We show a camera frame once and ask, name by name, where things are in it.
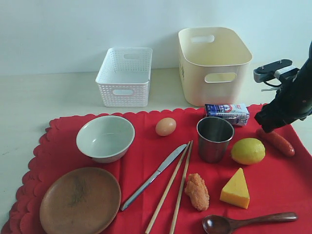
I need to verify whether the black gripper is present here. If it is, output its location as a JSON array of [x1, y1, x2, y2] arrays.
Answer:
[[255, 61, 312, 133]]

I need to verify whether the red sausage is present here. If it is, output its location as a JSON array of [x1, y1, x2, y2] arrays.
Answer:
[[256, 128, 295, 157]]

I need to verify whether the blue white milk carton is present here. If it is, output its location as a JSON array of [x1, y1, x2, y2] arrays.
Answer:
[[205, 103, 250, 126]]

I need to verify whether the yellow lemon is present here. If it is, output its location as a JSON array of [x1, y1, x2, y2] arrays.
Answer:
[[231, 138, 266, 165]]

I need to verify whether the brown egg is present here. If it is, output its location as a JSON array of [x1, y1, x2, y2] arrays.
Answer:
[[155, 117, 176, 137]]

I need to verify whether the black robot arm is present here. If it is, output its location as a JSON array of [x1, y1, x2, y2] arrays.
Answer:
[[253, 47, 312, 133]]

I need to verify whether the stainless steel cup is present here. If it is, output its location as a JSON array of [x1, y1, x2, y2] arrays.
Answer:
[[196, 117, 234, 163]]

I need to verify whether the cream plastic bin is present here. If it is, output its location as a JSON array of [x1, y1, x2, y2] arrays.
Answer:
[[178, 27, 253, 106]]

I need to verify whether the yellow cheese wedge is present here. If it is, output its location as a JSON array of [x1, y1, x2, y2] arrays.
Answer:
[[219, 168, 250, 209]]

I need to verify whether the silver table knife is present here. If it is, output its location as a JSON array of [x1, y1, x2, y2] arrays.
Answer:
[[120, 144, 187, 211]]

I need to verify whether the fried chicken piece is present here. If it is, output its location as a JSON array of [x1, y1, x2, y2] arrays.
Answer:
[[184, 173, 210, 212]]

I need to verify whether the red scalloped cloth mat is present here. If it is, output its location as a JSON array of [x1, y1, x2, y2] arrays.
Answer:
[[1, 108, 312, 234]]

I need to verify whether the dark wooden spoon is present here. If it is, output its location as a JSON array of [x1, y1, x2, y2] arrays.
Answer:
[[202, 212, 298, 234]]

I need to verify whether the right wooden chopstick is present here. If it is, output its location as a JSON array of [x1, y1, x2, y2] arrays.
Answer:
[[169, 140, 194, 234]]

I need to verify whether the wooden chopstick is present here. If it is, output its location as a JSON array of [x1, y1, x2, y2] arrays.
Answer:
[[169, 140, 194, 234], [144, 141, 193, 234]]

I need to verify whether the white perforated plastic basket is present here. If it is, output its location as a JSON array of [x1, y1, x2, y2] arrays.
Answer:
[[95, 47, 153, 108]]

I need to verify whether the left wooden chopstick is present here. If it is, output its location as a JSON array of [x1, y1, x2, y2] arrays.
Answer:
[[144, 141, 193, 234]]

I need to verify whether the pale green ceramic bowl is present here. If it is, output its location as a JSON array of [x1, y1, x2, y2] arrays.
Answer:
[[76, 116, 135, 163]]

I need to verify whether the brown wooden plate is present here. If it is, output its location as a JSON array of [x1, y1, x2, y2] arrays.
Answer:
[[39, 167, 121, 234]]

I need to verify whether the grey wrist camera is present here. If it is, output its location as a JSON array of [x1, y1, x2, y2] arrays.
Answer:
[[253, 59, 299, 83]]

